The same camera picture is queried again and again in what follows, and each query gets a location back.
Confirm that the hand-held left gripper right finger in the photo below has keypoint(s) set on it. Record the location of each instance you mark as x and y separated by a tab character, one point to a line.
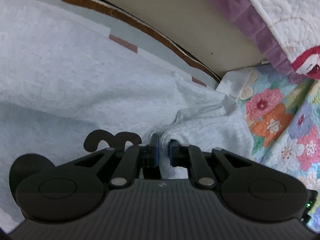
172	152

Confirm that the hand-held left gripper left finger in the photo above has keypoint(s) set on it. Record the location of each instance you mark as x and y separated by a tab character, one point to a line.
156	152

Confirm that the light grey sweatshirt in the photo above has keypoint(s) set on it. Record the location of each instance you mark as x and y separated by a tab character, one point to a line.
75	80

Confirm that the floral patterned quilt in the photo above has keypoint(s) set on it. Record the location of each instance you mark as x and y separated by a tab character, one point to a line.
272	125

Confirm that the checked dog print rug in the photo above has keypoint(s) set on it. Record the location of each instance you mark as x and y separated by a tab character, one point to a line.
140	40

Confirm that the beige bed base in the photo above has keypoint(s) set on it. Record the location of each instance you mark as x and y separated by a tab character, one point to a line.
187	25

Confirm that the bear printed white quilt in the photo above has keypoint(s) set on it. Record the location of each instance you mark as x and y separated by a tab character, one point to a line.
287	10

